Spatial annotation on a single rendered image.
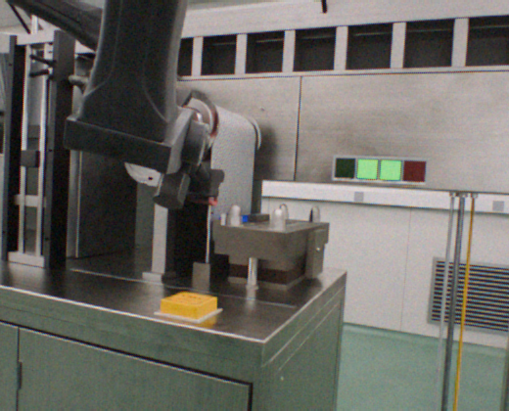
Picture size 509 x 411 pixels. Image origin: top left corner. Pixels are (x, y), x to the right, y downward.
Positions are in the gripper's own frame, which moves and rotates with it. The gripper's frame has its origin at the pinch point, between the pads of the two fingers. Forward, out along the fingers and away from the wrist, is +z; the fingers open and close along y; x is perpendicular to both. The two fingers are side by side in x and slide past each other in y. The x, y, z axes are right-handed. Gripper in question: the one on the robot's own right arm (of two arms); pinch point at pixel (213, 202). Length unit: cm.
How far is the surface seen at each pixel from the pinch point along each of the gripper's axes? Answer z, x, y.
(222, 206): 4.2, 1.1, 0.3
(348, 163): 19.8, 25.2, 24.9
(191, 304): -17.4, -27.5, 12.1
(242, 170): 8.4, 14.1, 0.3
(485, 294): 259, 75, 92
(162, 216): -3.9, -6.7, -9.0
